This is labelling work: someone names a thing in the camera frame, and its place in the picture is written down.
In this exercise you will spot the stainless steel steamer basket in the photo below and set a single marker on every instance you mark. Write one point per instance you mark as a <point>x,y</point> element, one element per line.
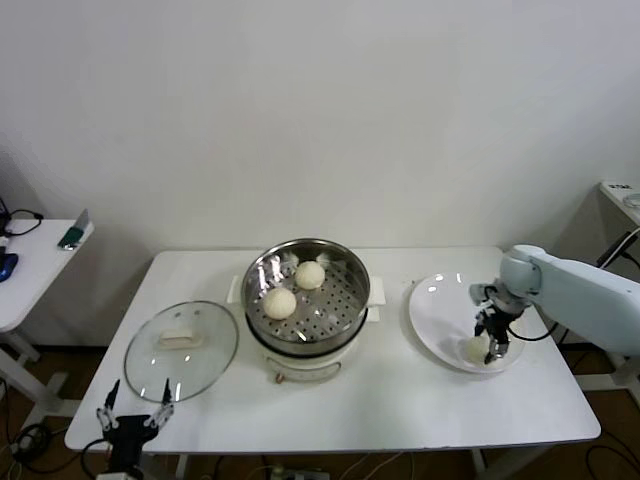
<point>350,280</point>

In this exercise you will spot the clear round plastic container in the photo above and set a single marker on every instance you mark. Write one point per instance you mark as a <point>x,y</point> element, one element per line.
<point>632,201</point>

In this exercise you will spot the blue small device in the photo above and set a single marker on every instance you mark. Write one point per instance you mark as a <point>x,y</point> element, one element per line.
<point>6,266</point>

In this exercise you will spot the white steamed baozi bun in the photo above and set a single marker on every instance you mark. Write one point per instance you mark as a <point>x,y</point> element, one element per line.
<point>279,303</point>
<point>309,276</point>
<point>471,350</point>

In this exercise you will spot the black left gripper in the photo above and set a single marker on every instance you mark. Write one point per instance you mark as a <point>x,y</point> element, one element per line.
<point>127,435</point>

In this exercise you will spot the white side table rounded top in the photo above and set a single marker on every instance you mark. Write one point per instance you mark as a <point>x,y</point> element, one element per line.
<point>35,280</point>

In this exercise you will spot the floor power strip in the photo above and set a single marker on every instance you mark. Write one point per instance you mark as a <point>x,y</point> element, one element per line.
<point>300,474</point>

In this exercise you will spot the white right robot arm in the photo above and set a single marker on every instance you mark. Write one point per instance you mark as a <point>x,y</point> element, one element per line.
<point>585,290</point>

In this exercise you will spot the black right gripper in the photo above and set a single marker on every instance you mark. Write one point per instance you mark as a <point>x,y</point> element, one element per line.
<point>495,325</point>

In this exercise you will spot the white electric cooker pot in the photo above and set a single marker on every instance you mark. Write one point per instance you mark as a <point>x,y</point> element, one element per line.
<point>300,370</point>

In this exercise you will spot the white round plate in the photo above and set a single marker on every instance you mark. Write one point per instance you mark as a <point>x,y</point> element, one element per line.
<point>435,310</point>

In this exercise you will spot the green silver handheld tool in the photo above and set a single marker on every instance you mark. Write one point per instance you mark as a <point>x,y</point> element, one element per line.
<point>72,232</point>

